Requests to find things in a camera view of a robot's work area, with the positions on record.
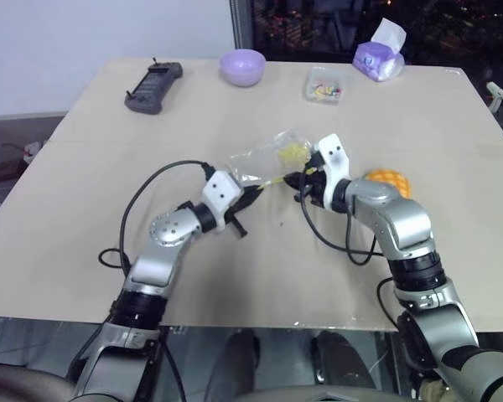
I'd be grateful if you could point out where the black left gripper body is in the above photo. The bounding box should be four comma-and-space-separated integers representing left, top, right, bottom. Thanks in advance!
224, 193, 252, 223

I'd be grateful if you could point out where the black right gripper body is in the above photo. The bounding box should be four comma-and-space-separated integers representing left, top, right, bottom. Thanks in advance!
295, 151, 330, 209

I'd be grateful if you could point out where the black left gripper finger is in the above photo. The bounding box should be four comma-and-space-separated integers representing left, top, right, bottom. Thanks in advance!
228, 211, 250, 239
239, 185, 264, 209

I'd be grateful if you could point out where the pale yellow snack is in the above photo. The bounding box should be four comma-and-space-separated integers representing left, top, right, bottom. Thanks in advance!
276, 141, 313, 166

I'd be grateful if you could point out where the clear plastic zip bag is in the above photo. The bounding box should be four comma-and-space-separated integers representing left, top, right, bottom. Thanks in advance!
229, 125, 315, 190

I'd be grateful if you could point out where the orange snack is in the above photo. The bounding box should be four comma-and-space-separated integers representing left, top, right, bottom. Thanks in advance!
366, 167, 413, 200

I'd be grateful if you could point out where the clear box with colourful bits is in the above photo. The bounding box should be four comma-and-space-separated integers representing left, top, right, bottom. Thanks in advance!
304, 66, 348, 106

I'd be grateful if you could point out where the purple bowl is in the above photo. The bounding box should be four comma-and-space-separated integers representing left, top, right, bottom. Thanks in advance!
219, 49, 267, 88

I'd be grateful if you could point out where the purple tissue pack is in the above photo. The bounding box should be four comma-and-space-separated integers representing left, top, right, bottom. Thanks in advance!
351, 17, 407, 83

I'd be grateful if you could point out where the black handheld remote controller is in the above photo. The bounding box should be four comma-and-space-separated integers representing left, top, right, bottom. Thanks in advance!
124, 57, 184, 115

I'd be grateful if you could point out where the dark rounded shape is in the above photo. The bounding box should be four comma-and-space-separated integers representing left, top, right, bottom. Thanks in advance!
313, 330, 373, 402

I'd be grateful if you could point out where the white glue gun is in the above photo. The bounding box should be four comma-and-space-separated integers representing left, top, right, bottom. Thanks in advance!
485, 80, 503, 114

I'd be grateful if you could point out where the red and white floor clutter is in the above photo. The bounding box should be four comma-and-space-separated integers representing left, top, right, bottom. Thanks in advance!
22, 141, 44, 167

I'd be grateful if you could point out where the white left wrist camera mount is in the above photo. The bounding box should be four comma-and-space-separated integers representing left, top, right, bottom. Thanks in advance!
201, 168, 245, 234

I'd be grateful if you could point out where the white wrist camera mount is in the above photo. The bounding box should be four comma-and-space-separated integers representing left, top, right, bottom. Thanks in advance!
314, 133, 350, 211
201, 168, 245, 234

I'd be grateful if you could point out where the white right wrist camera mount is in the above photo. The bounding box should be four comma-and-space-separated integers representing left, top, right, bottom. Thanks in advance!
314, 133, 350, 211

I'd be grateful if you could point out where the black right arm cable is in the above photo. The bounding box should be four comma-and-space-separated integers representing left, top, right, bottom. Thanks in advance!
297, 165, 403, 332

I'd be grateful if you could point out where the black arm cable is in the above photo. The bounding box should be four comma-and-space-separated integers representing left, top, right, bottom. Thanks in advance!
297, 165, 403, 332
97, 160, 217, 273

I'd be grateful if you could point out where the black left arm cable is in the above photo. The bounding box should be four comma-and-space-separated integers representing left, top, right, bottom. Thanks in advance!
97, 160, 217, 273

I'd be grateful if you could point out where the grey window frame post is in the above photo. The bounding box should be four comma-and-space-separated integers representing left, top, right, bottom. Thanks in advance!
228, 0, 255, 48

